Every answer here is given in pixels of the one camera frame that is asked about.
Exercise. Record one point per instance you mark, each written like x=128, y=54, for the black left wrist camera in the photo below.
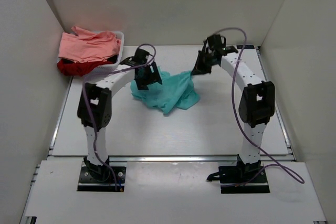
x=140, y=58

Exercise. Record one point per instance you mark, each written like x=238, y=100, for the red t shirt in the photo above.
x=69, y=68

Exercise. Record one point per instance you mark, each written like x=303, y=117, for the teal t shirt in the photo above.
x=176, y=91

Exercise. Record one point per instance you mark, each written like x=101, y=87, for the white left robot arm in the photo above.
x=95, y=110

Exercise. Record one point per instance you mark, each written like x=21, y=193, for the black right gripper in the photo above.
x=198, y=69

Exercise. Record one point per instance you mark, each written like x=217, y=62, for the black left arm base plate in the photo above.
x=104, y=183

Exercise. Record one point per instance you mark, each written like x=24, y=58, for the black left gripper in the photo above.
x=154, y=77

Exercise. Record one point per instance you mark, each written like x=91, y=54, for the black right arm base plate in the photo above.
x=241, y=178

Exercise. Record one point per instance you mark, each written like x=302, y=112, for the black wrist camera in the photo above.
x=140, y=58
x=217, y=43

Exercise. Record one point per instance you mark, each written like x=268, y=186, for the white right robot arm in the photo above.
x=256, y=106

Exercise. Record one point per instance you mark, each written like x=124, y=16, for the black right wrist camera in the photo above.
x=217, y=43

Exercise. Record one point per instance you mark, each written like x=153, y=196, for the pink t shirt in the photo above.
x=82, y=46

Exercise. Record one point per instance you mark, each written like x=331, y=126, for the aluminium table rail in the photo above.
x=189, y=158

